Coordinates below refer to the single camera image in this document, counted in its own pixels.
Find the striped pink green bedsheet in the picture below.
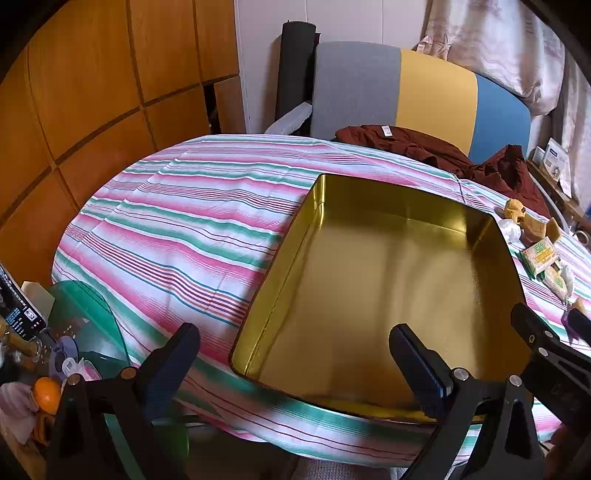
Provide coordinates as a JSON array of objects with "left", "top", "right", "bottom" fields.
[{"left": 51, "top": 133, "right": 591, "bottom": 469}]

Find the white blue carton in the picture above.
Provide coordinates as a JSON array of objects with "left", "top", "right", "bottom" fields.
[{"left": 538, "top": 137, "right": 573, "bottom": 195}]

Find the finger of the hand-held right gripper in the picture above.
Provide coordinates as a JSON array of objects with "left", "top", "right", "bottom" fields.
[
  {"left": 511, "top": 302, "right": 563, "bottom": 365},
  {"left": 567, "top": 307, "right": 591, "bottom": 346}
]

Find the white wrapped armrest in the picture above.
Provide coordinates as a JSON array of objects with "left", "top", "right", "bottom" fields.
[{"left": 264, "top": 102, "right": 314, "bottom": 136}]

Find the black labelled box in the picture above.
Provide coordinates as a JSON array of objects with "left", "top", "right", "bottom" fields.
[{"left": 0, "top": 263, "right": 49, "bottom": 340}]

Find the orange ball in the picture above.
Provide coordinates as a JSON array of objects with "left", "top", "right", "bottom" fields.
[{"left": 34, "top": 376, "right": 62, "bottom": 411}]

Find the pink cloth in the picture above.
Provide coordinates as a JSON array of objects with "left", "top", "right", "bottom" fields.
[{"left": 0, "top": 382, "right": 40, "bottom": 444}]

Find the grey yellow blue chair back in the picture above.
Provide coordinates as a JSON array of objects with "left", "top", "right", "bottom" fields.
[{"left": 310, "top": 41, "right": 533, "bottom": 164}]

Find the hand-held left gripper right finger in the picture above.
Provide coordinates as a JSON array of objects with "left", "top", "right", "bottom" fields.
[{"left": 389, "top": 323, "right": 546, "bottom": 480}]

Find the patterned cream curtain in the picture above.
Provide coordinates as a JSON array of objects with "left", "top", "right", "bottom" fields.
[{"left": 413, "top": 0, "right": 591, "bottom": 222}]

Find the black rolled mat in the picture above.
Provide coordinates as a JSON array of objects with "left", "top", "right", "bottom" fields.
[{"left": 276, "top": 21, "right": 319, "bottom": 134}]

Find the yellow knit sock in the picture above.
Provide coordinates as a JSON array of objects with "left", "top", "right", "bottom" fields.
[{"left": 503, "top": 198, "right": 527, "bottom": 222}]

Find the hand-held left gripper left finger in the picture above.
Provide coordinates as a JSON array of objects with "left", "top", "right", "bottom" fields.
[{"left": 46, "top": 322, "right": 201, "bottom": 480}]

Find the white plastic wad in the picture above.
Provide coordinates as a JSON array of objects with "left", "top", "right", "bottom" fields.
[{"left": 498, "top": 219, "right": 525, "bottom": 243}]

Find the wooden wardrobe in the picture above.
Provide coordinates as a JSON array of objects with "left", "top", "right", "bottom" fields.
[{"left": 0, "top": 0, "right": 252, "bottom": 296}]

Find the maroon shirt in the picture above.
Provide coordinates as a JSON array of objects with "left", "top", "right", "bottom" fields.
[{"left": 335, "top": 124, "right": 552, "bottom": 217}]

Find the wooden shelf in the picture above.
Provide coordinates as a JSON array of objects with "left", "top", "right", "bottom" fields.
[{"left": 526, "top": 157, "right": 591, "bottom": 232}]

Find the gold tin box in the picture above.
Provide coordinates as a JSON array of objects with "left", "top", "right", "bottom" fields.
[{"left": 228, "top": 173, "right": 534, "bottom": 422}]

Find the green glass table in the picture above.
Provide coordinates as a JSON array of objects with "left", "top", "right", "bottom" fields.
[{"left": 46, "top": 279, "right": 190, "bottom": 480}]

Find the green yellow rice cracker packet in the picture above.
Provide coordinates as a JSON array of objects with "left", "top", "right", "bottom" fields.
[
  {"left": 522, "top": 236, "right": 557, "bottom": 278},
  {"left": 538, "top": 265, "right": 575, "bottom": 303}
]

